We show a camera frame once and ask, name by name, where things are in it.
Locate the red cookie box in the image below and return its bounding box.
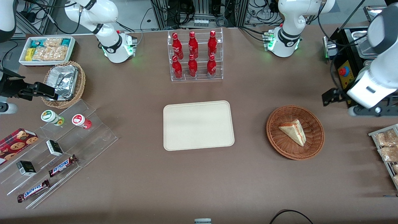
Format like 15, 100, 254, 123
0, 128, 39, 166

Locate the black cable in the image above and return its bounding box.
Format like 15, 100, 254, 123
269, 209, 314, 224

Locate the small black carton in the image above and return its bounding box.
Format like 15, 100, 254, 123
16, 161, 37, 176
46, 140, 64, 156

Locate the beige plastic tray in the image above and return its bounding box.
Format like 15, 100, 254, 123
163, 100, 235, 152

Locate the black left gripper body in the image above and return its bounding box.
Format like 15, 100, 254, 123
381, 90, 398, 116

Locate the clear acrylic stepped shelf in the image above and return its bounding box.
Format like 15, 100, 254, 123
0, 100, 118, 209

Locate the green lid yogurt cup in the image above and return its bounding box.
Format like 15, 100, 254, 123
41, 110, 65, 126

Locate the tray of packaged snacks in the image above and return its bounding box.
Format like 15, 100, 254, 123
368, 124, 398, 190

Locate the aluminium frame rack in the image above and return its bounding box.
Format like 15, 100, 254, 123
151, 0, 249, 30

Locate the black control box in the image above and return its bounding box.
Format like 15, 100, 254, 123
330, 26, 398, 106

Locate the steel container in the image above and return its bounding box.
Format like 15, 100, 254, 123
363, 5, 389, 23

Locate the steel pan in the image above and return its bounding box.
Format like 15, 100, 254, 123
351, 29, 378, 58

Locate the silver box green light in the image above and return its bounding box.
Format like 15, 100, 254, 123
323, 35, 338, 59

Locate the brown wicker basket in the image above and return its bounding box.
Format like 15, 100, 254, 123
266, 105, 325, 161

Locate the red lid yogurt cup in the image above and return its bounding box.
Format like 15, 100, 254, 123
72, 114, 92, 129

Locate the white snack bin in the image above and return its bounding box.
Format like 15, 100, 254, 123
19, 36, 76, 67

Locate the snickers bar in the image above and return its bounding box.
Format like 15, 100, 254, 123
48, 155, 78, 178
17, 179, 50, 203

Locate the red cola bottle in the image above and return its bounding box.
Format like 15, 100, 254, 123
188, 54, 198, 77
188, 31, 199, 59
172, 55, 183, 80
207, 54, 217, 78
172, 33, 184, 59
208, 30, 217, 58

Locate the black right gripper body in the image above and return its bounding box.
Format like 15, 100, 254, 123
0, 69, 27, 98

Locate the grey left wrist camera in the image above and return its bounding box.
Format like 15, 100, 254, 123
348, 105, 382, 118

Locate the light wicker basket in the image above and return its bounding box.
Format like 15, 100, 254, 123
41, 61, 86, 109

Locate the black rod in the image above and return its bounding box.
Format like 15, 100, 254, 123
330, 0, 367, 41

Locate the clear acrylic bottle rack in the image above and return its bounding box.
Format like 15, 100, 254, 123
167, 28, 224, 82

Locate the triangular sandwich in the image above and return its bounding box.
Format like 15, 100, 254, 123
278, 119, 307, 147

